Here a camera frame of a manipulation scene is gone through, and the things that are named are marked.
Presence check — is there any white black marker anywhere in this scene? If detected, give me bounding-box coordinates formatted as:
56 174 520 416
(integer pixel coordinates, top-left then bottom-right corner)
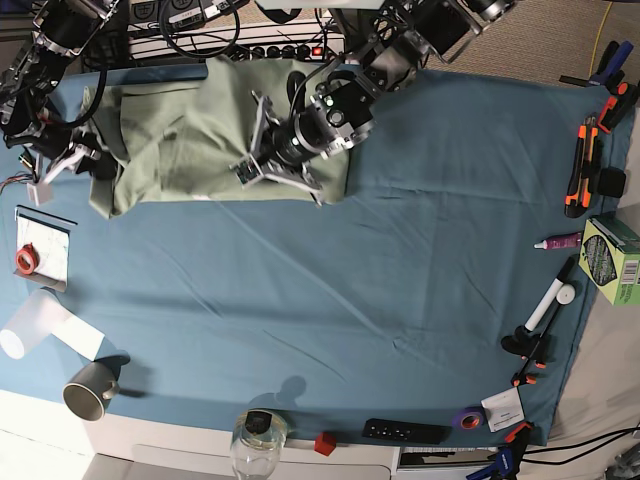
524 256 576 332

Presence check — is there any orange black utility knife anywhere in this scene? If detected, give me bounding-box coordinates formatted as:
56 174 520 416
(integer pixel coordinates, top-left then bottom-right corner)
564 115 598 219

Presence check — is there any purple tape roll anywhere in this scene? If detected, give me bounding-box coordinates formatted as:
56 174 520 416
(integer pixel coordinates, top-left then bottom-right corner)
451 405 486 431

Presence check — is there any multicolour wire bundle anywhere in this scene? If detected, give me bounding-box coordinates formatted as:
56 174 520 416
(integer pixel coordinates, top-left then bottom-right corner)
0 172 39 191

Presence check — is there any orange black clamp lower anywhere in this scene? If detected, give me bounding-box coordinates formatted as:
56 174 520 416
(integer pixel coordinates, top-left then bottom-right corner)
500 300 563 387

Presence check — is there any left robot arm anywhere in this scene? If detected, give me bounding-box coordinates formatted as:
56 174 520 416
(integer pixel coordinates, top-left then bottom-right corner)
230 1 515 205

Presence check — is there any light green T-shirt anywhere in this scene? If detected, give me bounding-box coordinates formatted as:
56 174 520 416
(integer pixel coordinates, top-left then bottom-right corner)
82 54 351 220

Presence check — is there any orange clamp near card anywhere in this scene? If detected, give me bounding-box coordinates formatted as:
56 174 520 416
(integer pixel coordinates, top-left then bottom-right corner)
505 421 535 444

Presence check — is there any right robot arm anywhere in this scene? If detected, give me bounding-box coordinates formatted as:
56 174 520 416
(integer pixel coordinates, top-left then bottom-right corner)
1 1 119 205

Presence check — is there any blue table cloth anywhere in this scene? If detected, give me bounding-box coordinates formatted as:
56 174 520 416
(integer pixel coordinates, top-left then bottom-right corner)
0 64 637 448

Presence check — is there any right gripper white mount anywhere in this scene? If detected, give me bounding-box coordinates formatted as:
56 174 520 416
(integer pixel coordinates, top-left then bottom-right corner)
27 128 118 204

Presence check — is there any red cube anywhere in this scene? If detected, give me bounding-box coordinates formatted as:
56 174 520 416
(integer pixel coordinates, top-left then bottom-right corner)
314 432 337 457

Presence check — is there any black remote control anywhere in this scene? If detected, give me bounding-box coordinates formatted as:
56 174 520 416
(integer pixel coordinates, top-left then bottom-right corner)
362 418 451 445

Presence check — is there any white paper card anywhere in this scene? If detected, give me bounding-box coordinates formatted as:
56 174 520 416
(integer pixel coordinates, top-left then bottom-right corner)
481 387 525 433

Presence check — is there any red tape roll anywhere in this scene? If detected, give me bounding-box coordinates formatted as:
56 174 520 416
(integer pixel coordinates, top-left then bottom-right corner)
15 243 39 275

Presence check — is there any white power strip red switch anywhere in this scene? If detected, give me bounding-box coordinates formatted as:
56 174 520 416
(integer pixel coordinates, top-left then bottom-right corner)
230 43 338 63

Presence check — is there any small black battery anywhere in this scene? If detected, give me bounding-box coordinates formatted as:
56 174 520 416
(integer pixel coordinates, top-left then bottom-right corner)
19 151 35 173

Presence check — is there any clear glass jar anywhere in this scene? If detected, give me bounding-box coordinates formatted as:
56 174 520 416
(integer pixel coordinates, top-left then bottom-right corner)
230 409 290 479

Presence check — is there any purple glue tube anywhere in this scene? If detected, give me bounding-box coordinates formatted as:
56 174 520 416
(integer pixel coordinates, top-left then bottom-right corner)
534 232 582 250

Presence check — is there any white round cap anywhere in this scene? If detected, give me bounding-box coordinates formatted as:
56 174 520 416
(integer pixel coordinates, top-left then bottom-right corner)
555 283 576 305

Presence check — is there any green cardboard box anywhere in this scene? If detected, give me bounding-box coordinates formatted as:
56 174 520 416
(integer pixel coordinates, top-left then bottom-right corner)
579 215 639 306

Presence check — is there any blue black clamp upper right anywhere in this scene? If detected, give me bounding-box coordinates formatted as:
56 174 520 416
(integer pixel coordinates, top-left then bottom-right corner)
587 41 634 90

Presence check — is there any black square pad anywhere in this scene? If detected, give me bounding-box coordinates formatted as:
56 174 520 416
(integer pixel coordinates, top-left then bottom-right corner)
596 167 627 199

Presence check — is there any white notepad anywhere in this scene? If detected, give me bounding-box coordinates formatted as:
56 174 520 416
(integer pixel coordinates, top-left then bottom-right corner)
14 205 76 292

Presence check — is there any grey ceramic mug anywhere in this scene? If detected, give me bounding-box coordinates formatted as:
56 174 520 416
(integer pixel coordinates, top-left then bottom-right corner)
62 362 120 422

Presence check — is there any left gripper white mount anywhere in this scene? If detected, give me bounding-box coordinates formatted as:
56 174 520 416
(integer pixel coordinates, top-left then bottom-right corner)
229 91 328 206

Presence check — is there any orange black clamp upper right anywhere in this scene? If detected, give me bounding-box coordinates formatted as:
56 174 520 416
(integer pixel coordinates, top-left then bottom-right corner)
597 82 639 134

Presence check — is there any orange black clamp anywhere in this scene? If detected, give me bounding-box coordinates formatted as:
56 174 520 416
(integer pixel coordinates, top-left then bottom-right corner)
500 300 563 387
597 82 639 134

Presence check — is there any yellow cable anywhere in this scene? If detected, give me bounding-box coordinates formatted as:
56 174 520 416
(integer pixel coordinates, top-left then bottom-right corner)
589 0 619 76

